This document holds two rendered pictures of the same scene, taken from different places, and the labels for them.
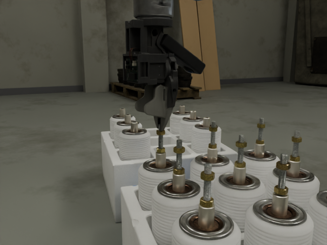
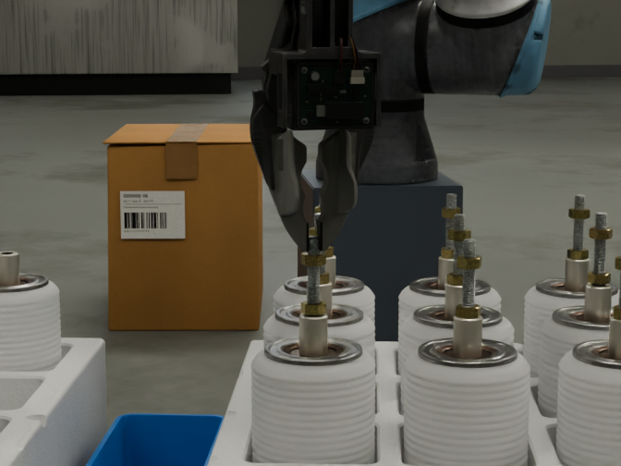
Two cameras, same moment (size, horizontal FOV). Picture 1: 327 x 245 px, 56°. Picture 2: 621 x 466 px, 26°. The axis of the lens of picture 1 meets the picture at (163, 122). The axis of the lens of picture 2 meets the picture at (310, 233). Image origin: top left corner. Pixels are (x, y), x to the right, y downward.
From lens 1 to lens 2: 1.00 m
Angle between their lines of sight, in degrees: 70
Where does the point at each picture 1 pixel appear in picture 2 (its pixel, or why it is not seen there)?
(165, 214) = (514, 400)
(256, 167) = (363, 306)
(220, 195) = not seen: hidden behind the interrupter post
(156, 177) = (368, 369)
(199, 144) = (31, 342)
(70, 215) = not seen: outside the picture
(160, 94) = (348, 152)
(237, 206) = not seen: hidden behind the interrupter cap
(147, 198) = (351, 436)
